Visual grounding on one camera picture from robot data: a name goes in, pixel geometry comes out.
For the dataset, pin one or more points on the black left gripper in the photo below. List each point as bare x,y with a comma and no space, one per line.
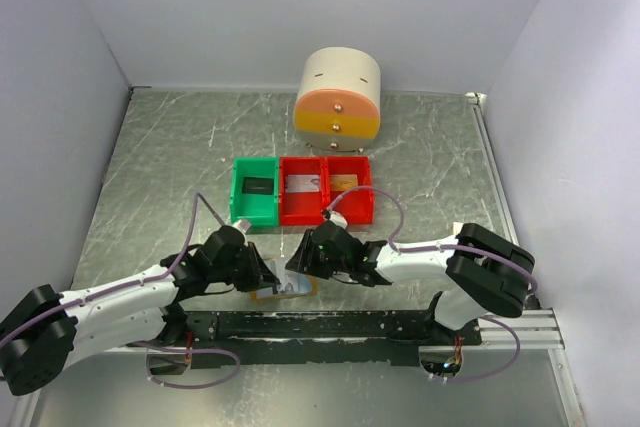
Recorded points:
258,274

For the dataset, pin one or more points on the white red card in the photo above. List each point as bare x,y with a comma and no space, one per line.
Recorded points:
456,227

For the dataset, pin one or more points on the gold VIP card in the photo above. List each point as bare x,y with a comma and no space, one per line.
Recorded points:
342,182

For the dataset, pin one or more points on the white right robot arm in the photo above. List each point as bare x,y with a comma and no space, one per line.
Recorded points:
490,274

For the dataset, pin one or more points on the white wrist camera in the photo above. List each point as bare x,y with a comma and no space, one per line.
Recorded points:
243,225
336,218

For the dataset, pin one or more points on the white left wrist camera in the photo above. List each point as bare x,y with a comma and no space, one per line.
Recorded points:
243,225

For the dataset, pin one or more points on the red bin with silver card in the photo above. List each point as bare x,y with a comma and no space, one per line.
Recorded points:
302,209

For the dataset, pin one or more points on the green plastic bin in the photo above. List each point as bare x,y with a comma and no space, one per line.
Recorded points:
261,210

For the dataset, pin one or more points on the black card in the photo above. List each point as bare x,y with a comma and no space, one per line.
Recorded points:
258,186

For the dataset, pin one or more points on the red bin with gold card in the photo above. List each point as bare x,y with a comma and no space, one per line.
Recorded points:
358,207

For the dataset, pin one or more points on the round three-drawer mini cabinet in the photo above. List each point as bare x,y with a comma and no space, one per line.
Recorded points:
338,102

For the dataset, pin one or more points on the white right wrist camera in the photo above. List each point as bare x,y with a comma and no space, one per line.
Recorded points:
336,218

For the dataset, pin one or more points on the aluminium frame rail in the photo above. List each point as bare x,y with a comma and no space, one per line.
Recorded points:
532,301

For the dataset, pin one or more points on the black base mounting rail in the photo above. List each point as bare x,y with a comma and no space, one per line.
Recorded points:
226,338

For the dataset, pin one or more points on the silver striped card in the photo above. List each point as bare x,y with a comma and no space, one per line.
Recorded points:
278,268
302,183

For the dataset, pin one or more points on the tan leather card holder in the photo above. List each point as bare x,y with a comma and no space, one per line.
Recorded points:
305,286

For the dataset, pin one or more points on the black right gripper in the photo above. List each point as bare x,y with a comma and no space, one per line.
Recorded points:
305,259

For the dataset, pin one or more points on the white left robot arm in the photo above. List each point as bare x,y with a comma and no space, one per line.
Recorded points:
48,331

